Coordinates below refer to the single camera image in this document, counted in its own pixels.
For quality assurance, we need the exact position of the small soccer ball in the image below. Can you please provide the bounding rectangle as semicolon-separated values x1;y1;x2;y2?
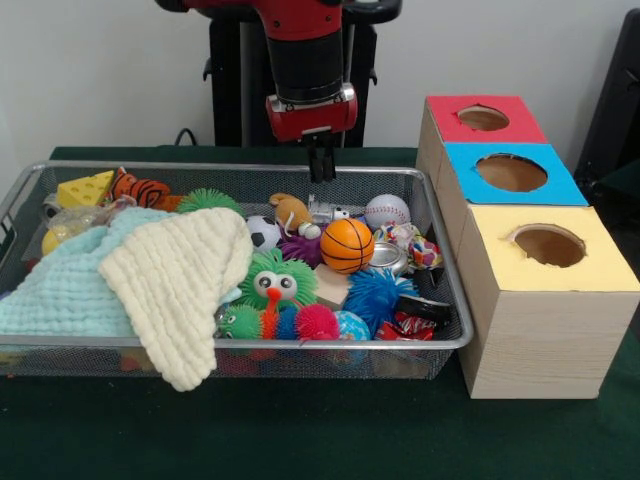
245;214;284;251

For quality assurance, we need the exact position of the orange basketball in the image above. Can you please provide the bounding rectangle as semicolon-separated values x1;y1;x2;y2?
319;218;376;275

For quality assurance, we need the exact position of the blue spiky ball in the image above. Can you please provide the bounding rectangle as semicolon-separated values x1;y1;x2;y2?
342;267;420;337

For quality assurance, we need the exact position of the silver mesh bin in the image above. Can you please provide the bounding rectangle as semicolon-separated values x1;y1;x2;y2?
0;159;475;381

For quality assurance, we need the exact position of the white baseball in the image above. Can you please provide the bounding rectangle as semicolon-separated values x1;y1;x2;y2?
363;193;412;232

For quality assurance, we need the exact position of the multicolour spiky caterpillar toy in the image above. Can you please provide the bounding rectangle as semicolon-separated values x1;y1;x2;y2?
217;292;340;342

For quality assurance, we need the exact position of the cream waffle cloth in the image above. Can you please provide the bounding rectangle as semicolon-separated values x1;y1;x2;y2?
98;207;255;393

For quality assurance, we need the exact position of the wooden box with three holes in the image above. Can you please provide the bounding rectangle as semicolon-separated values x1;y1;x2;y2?
415;94;640;400

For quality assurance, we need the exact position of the black upright panel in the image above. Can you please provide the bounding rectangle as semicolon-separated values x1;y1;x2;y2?
574;7;640;201

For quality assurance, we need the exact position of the light blue waffle cloth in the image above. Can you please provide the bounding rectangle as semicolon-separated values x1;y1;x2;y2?
0;207;241;339

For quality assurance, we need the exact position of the yellow cheese wedge toy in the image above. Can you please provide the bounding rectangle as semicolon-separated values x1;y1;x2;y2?
57;169;116;209

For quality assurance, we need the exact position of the silver robot toy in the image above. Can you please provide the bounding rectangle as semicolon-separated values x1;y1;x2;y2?
307;193;351;224

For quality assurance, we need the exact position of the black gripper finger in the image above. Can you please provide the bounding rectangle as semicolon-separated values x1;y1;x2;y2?
321;133;337;182
305;134;324;184

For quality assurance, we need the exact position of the dark green tablecloth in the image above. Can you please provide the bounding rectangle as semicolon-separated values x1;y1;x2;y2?
0;144;640;480

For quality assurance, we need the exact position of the brown plush animal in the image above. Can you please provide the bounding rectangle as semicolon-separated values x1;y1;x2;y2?
268;192;321;240

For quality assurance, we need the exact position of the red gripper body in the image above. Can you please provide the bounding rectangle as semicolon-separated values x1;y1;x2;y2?
264;93;360;145

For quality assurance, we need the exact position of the green spiky monster with eyes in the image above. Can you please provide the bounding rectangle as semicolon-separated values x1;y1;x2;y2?
237;247;319;311

